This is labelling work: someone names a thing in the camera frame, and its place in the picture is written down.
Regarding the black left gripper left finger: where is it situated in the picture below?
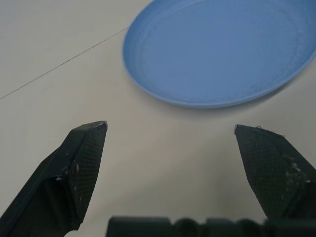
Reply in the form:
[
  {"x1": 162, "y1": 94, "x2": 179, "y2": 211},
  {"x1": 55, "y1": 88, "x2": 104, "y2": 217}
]
[{"x1": 0, "y1": 120, "x2": 109, "y2": 237}]

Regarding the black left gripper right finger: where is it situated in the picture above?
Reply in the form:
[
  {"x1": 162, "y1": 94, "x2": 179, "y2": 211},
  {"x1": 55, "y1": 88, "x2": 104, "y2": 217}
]
[{"x1": 234, "y1": 124, "x2": 316, "y2": 220}]

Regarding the blue plate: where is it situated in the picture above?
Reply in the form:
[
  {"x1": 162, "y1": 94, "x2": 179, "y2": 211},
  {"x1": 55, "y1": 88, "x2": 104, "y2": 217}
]
[{"x1": 122, "y1": 0, "x2": 316, "y2": 109}]

